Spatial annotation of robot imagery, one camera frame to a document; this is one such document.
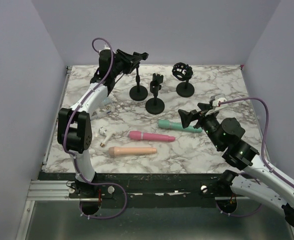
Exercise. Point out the green microphone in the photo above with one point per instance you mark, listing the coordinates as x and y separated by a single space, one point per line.
166 124

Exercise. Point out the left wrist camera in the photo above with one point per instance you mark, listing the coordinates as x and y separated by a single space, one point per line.
106 47

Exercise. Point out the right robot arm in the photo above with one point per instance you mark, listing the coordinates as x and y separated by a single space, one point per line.
278 189

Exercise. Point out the clear screw box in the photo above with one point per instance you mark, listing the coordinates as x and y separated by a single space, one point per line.
105 107

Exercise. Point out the pink microphone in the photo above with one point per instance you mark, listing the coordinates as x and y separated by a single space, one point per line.
138 135

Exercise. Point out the beige microphone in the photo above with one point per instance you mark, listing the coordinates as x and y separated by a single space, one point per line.
131 151

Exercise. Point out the black stand with green microphone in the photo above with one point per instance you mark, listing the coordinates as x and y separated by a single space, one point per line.
138 93

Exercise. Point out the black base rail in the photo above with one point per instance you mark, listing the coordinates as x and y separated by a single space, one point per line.
134 190

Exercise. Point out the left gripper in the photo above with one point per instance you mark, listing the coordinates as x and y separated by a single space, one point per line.
130 62

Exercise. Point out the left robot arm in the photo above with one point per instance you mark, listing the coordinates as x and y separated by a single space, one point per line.
74 131

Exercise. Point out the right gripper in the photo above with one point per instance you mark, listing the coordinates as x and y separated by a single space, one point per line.
187 116

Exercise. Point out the black clip microphone stand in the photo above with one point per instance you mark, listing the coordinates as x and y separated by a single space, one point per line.
155 105

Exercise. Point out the black shock-mount microphone stand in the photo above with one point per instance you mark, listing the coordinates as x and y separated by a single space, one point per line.
183 72

